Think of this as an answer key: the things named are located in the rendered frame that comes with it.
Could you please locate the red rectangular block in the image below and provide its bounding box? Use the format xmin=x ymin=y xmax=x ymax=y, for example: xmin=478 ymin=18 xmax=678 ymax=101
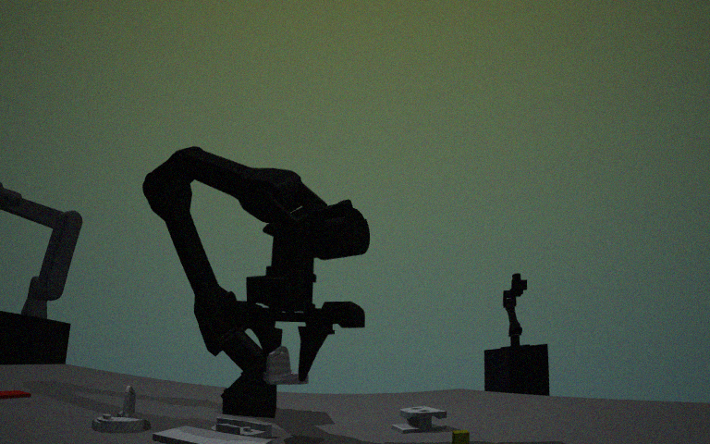
xmin=0 ymin=390 xmax=31 ymax=399

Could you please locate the olive yellow block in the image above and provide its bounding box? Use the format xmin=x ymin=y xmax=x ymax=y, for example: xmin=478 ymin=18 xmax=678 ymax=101
xmin=452 ymin=430 xmax=470 ymax=444

